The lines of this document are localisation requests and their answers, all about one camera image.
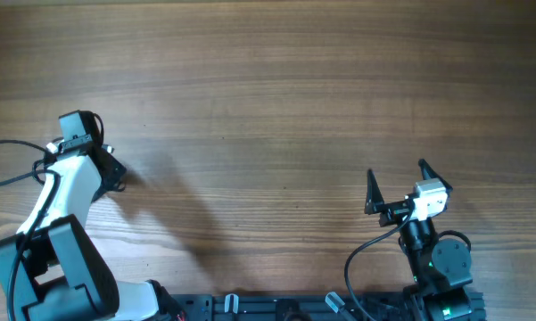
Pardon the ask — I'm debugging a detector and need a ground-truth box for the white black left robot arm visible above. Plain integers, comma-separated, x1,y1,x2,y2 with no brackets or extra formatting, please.
0,111,185,320

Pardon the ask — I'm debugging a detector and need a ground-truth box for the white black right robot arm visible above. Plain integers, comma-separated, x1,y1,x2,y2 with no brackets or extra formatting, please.
365,159,486,320

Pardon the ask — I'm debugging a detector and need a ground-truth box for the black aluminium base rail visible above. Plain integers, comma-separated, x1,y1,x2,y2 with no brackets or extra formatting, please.
171,292,487,321

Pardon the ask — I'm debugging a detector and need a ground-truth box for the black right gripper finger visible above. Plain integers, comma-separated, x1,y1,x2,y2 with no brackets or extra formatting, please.
418,159,453,193
366,169,384,206

